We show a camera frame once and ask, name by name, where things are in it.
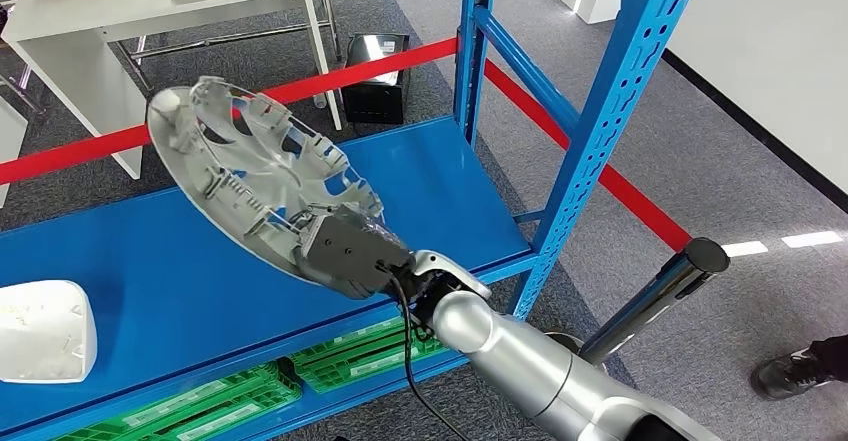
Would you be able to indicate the red barrier belt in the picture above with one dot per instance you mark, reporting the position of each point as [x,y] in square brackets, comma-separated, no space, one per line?
[629,193]
[66,153]

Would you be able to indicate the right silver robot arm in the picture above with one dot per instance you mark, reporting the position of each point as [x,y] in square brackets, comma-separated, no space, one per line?
[530,372]

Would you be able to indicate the blue metal shelf rack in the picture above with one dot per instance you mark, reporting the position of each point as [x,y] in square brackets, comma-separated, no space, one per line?
[132,246]

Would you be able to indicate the clear plastic bottle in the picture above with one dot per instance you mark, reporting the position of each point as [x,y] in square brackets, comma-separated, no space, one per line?
[320,100]

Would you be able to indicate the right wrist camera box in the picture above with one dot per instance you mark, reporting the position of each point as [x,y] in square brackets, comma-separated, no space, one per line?
[351,252]

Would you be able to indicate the glossy black box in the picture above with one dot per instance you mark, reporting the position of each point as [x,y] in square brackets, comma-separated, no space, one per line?
[374,93]

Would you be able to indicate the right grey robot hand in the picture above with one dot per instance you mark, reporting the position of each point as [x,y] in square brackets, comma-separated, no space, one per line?
[331,290]

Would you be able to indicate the grey plastic wheel hubcap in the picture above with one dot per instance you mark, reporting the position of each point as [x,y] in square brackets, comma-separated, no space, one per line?
[192,153]

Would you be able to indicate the white cabinet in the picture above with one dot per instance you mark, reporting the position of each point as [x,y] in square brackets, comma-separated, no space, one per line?
[10,153]

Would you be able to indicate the chrome stanchion post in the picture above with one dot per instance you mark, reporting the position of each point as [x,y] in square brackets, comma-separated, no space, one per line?
[652,299]

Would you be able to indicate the green plastic crate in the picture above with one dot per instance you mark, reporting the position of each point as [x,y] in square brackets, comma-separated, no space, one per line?
[278,405]
[318,352]
[318,378]
[252,378]

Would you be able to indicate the person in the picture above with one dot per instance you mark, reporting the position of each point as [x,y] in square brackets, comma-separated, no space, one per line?
[788,375]

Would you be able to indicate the chrome tube frame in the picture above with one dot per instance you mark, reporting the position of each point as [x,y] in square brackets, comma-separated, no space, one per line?
[232,37]

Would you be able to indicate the white table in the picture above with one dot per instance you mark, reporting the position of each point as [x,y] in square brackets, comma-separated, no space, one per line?
[86,60]

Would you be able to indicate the white mirror cover part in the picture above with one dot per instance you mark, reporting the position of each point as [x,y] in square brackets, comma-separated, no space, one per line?
[40,332]

